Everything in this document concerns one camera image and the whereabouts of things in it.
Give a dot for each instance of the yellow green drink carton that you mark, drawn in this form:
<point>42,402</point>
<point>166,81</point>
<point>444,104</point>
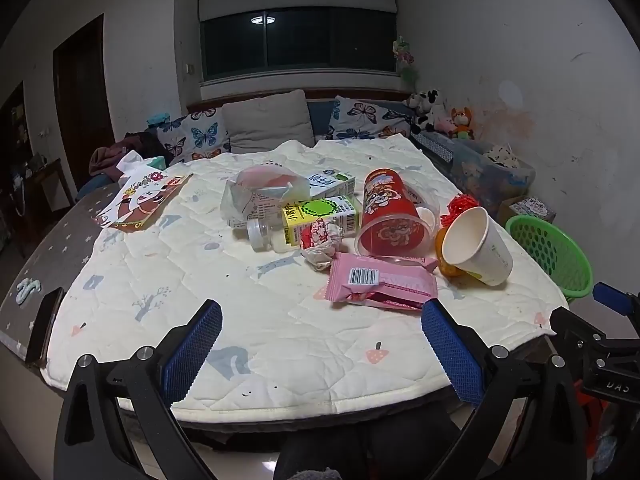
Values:
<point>325,215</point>

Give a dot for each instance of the black cloth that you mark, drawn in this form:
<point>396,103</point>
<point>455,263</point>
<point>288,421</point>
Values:
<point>147,147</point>

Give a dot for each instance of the wide butterfly print pillow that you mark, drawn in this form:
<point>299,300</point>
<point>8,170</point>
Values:
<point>360,115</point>

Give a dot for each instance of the red white wrapper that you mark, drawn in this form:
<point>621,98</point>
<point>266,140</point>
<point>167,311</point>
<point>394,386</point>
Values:
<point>320,245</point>

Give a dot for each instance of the person's grey fleece clothing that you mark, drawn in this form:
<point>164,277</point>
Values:
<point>320,475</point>

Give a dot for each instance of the cardboard box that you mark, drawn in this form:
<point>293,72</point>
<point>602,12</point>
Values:
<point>502,210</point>

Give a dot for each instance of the red shredded paper bunch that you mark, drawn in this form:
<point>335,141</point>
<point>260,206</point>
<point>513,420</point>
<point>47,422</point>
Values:
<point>457,207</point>

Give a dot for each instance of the grey star-print table cover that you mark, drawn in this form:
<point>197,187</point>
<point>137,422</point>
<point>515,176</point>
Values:
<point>55,250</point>

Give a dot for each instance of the red plastic stool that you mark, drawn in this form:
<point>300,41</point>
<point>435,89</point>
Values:
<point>590,425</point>

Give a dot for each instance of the small butterfly print pillow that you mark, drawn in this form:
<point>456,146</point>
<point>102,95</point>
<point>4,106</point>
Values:
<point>200,135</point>

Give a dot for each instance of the pink pig plush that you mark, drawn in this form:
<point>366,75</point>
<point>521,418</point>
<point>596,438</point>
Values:
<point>444,124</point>

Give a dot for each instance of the white blue milk carton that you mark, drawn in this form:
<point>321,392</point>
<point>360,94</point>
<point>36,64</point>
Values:
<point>330,182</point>

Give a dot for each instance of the clear plastic bag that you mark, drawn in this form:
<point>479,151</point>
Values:
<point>265,190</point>

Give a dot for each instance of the dark glass window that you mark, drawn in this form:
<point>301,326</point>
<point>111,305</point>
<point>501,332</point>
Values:
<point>300,40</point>

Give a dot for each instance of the grey pillow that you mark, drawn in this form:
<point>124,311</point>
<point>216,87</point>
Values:
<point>270,120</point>

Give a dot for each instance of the pink snack packet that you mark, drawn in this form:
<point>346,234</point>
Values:
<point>395,280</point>

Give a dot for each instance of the patterned cream cloth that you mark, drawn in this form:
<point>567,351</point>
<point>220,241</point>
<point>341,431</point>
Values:
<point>500,155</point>

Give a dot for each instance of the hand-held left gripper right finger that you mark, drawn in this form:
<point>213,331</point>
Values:
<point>450,345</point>

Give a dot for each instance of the cartoon picture board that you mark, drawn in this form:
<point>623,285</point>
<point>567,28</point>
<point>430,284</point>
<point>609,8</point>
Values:
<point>145,200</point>

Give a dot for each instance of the black white cow plush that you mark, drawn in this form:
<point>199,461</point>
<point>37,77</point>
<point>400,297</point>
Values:
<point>427,107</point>

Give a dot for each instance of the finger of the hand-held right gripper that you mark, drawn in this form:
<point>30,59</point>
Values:
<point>609,296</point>
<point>575,330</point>

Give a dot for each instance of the flower wall decoration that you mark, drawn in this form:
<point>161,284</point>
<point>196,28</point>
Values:
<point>406,60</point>

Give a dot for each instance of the maroon cloth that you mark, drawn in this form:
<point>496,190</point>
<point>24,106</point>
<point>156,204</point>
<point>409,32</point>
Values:
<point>105,160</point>

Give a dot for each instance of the teal cloth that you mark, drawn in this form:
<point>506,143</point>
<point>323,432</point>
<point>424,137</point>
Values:
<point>160,120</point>

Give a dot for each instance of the orange round object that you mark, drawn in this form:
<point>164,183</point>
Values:
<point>441,255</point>

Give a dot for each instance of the teal box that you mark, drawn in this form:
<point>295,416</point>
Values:
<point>157,162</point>

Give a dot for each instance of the red printed plastic cup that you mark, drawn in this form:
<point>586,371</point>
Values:
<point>390,210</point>

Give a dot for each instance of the wooden side table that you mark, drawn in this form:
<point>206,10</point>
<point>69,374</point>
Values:
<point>50,185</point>

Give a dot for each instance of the printed packs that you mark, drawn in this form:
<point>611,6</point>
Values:
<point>530,207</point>

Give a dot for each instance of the white paper cup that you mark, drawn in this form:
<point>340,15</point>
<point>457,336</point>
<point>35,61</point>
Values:
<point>490,255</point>

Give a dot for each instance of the white quilted printed mat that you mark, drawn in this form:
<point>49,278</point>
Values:
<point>250,310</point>

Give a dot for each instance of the green plastic basket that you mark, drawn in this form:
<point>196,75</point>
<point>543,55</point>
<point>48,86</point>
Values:
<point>575,280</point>

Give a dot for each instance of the blue patterned long box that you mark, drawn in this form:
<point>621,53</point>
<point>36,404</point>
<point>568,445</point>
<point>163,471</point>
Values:
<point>432,145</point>

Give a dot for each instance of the blue daybed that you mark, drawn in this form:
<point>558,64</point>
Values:
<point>320,115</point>

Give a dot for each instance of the dark wooden shelf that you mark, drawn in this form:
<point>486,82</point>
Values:
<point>15,120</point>

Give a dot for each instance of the dark wooden door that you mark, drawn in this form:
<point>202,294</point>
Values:
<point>82,110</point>

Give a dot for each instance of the orange fox plush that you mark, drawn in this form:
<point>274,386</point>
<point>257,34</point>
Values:
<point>461,121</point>

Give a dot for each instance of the clear plastic storage bin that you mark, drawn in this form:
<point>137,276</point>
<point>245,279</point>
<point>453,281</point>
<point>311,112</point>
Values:
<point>480,185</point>

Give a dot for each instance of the small clear plastic bottle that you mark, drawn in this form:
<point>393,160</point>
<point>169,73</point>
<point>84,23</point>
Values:
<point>260,234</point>

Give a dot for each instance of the black phone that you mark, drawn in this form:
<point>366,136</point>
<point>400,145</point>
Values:
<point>45,325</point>

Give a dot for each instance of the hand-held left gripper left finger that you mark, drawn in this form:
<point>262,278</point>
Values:
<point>195,345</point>

